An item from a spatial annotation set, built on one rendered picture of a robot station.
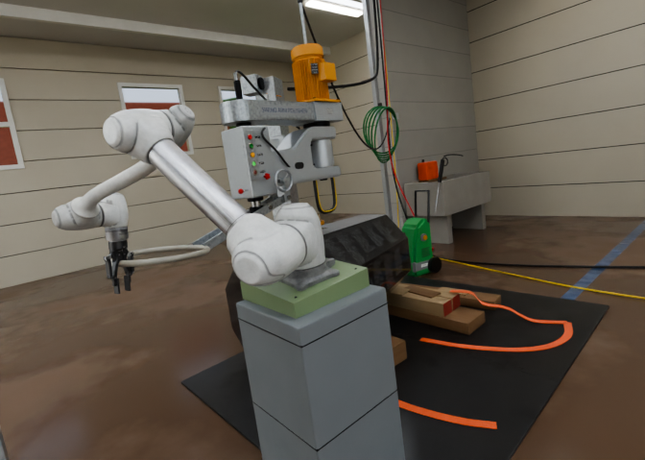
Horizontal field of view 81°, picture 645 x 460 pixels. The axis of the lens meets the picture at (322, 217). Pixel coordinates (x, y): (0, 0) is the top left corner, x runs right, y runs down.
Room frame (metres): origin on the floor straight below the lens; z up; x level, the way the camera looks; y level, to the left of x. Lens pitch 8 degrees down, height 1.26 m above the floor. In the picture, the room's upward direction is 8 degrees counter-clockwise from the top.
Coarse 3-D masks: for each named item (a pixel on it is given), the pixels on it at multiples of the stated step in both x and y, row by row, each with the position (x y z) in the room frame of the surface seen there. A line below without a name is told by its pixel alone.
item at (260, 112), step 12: (228, 108) 2.23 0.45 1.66; (240, 108) 2.23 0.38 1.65; (252, 108) 2.28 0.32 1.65; (264, 108) 2.34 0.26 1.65; (276, 108) 2.41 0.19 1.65; (288, 108) 2.49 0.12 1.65; (300, 108) 2.57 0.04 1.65; (312, 108) 2.66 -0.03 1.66; (324, 108) 2.73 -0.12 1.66; (336, 108) 2.82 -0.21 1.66; (228, 120) 2.24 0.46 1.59; (240, 120) 2.23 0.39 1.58; (252, 120) 2.29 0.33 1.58; (264, 120) 2.35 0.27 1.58; (276, 120) 2.43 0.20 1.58; (288, 120) 2.50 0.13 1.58; (300, 120) 2.59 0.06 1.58; (312, 120) 2.67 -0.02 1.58; (324, 120) 2.72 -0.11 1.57; (336, 120) 2.82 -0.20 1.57
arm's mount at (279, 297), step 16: (352, 272) 1.31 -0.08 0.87; (256, 288) 1.29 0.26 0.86; (272, 288) 1.27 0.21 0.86; (288, 288) 1.25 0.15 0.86; (320, 288) 1.21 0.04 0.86; (336, 288) 1.23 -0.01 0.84; (352, 288) 1.28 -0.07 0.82; (272, 304) 1.22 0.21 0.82; (288, 304) 1.14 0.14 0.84; (304, 304) 1.15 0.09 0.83; (320, 304) 1.18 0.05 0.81
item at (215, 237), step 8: (264, 200) 2.47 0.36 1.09; (272, 200) 2.51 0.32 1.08; (280, 200) 2.42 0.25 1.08; (264, 208) 2.32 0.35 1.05; (272, 208) 2.35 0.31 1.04; (216, 232) 2.18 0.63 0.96; (200, 240) 2.10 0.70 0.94; (208, 240) 2.01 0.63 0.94; (216, 240) 2.05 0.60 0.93; (224, 240) 2.08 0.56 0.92
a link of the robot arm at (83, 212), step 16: (128, 176) 1.49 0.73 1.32; (144, 176) 1.52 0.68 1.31; (96, 192) 1.47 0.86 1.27; (112, 192) 1.50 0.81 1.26; (64, 208) 1.48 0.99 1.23; (80, 208) 1.48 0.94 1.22; (96, 208) 1.53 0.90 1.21; (64, 224) 1.47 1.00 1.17; (80, 224) 1.50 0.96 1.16; (96, 224) 1.56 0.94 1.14
